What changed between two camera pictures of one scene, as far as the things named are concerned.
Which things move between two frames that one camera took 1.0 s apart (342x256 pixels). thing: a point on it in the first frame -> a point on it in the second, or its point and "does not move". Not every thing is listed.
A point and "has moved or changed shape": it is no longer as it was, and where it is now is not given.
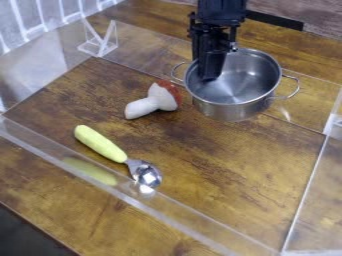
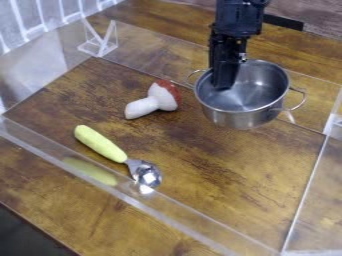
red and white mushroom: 161,98 does not move
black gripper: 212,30 -> 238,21
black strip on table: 272,20 does not move
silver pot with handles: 247,87 has moved or changed shape
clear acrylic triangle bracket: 95,45 does not move
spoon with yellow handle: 144,174 does not move
